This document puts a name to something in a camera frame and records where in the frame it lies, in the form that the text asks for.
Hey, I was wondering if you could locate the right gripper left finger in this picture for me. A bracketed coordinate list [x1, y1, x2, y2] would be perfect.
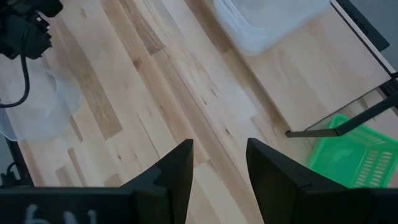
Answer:
[120, 138, 195, 224]

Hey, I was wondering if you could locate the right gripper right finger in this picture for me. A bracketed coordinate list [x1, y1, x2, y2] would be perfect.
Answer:
[245, 138, 376, 224]

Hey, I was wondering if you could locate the green plastic basket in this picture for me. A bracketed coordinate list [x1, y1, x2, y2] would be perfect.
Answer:
[306, 114, 398, 190]

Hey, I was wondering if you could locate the clear plastic basket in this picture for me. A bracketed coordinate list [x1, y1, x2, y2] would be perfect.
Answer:
[0, 57, 83, 142]
[213, 0, 332, 57]

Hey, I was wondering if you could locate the black-framed wooden shelf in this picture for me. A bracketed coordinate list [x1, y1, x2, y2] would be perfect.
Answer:
[214, 0, 398, 138]

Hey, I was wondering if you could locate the black rectangular plate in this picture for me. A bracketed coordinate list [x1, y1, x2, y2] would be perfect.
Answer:
[335, 0, 391, 52]

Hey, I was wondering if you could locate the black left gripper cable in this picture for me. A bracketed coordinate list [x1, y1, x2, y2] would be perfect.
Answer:
[0, 52, 31, 109]

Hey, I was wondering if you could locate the black aluminium table frame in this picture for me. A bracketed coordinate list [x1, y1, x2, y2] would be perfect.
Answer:
[0, 138, 35, 189]

